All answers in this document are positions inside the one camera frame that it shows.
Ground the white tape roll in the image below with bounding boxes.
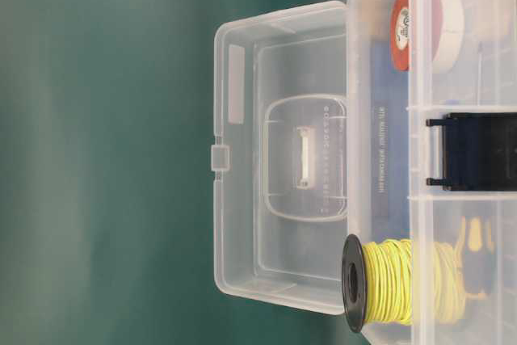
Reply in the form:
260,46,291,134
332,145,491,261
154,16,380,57
431,0,464,74

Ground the yellow wire spool black flange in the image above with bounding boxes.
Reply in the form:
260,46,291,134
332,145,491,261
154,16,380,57
341,234,468,332

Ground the clear plastic toolbox body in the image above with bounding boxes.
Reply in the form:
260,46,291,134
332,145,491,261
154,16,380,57
347,0,516,344

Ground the clear plastic toolbox lid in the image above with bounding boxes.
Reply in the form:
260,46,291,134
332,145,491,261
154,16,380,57
211,1,349,315

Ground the red electrical tape roll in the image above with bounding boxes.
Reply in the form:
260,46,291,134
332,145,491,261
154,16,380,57
389,0,443,71

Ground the yellow black handled tool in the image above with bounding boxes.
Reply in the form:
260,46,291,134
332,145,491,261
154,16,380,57
456,216,496,300

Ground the blue rectangular package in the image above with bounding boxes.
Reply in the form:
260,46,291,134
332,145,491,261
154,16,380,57
370,41,409,225

